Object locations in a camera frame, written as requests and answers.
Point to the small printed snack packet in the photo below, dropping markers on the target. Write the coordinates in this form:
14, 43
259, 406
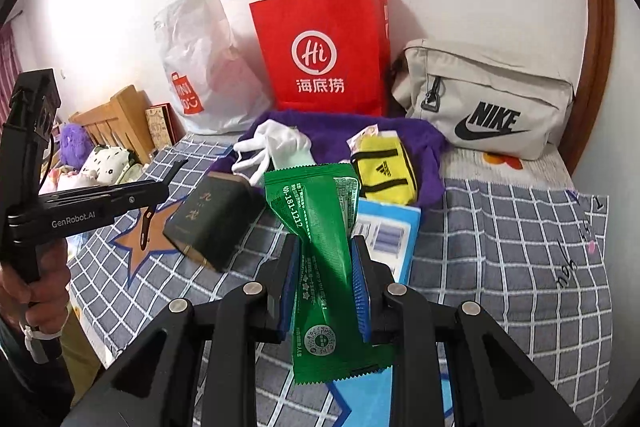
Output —
362, 138

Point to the wooden headboard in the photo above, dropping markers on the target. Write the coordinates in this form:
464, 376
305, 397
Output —
115, 117

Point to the person's left hand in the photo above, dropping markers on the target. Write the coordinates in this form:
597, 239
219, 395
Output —
45, 292

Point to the purple fluffy towel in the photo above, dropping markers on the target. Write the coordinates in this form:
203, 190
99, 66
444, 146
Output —
325, 137

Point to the white flower-print sheet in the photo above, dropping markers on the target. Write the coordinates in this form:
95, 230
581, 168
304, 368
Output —
500, 164

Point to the grey checked bedsheet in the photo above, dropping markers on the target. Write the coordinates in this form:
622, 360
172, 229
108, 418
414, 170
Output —
500, 267

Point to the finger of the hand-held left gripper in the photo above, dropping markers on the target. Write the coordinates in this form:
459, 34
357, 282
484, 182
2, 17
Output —
110, 194
145, 227

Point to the purple plush toy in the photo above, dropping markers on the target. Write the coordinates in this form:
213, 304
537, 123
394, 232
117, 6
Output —
75, 144

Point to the green foil packet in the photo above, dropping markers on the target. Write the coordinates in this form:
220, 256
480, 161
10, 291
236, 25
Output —
320, 217

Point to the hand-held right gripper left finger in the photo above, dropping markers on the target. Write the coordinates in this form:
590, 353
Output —
291, 292

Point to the white plastic bag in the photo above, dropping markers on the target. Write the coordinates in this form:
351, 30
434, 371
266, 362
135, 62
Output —
210, 57

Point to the brown wooden bed board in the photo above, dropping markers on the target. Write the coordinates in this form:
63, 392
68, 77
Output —
597, 57

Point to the dark green box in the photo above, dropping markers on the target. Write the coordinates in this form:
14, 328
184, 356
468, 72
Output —
215, 222

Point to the white spotted pillow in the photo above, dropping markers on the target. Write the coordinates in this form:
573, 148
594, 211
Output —
107, 164

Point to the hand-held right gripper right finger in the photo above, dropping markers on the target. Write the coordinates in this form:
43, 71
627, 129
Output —
361, 294

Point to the striped red curtain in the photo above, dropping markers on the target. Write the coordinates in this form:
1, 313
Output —
9, 67

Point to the beige canvas bag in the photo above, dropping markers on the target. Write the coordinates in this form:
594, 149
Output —
480, 92

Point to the yellow zip pouch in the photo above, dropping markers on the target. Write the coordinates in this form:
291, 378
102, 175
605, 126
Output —
382, 169

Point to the blue flat box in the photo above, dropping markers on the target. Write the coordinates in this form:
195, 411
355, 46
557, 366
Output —
387, 232

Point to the red paper bag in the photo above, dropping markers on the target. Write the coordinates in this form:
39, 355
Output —
320, 57

